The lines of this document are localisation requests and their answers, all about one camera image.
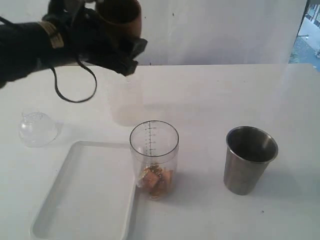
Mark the stainless steel cup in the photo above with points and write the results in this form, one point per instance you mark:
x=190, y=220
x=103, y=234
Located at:
x=249, y=150

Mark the clear graduated shaker cup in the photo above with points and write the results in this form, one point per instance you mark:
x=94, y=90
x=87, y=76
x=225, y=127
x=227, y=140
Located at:
x=154, y=147

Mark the brown wooden cup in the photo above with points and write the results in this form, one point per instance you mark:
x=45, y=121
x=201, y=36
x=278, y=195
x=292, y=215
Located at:
x=123, y=17

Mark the wooden cubes and gold coins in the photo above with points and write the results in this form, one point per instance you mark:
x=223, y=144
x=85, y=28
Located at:
x=155, y=180

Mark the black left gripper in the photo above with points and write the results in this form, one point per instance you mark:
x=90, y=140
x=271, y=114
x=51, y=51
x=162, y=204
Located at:
x=85, y=40

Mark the clear strainer lid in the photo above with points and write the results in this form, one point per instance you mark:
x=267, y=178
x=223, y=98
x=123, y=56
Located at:
x=36, y=129

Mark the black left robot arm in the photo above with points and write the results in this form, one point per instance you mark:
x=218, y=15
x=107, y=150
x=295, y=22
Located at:
x=22, y=46

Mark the white rectangular tray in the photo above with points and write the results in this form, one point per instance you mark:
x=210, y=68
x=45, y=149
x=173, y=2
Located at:
x=91, y=197

